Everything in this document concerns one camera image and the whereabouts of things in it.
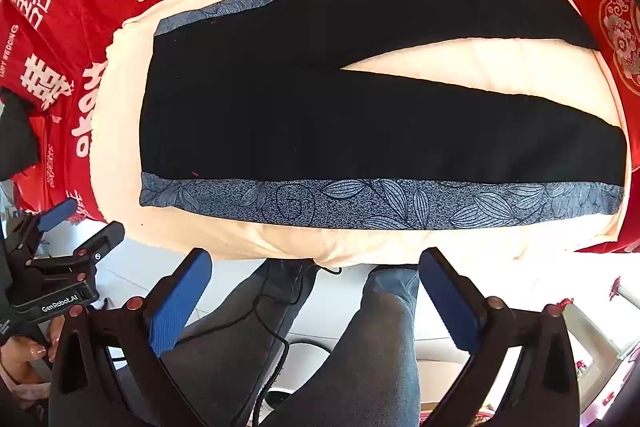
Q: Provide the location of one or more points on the red floral pillow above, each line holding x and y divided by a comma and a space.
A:
617, 22

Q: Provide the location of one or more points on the person's left leg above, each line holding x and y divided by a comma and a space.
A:
235, 342

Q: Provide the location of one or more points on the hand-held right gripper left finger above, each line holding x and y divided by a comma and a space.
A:
177, 307

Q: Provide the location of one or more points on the dark cloth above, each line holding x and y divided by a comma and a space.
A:
17, 137

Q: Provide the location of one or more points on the person's right leg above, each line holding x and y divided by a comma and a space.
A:
360, 357

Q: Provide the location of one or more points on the person's left hand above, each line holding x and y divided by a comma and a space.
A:
25, 352

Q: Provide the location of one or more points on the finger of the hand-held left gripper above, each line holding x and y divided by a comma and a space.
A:
102, 241
57, 213

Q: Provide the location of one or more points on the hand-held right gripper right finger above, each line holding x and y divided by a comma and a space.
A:
450, 307

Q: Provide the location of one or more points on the person's leg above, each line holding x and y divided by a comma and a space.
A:
360, 357
235, 342

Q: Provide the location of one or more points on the person's left forearm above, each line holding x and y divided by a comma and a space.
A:
22, 389

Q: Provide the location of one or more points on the black boxer shorts grey waistband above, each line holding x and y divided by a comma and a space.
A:
350, 132

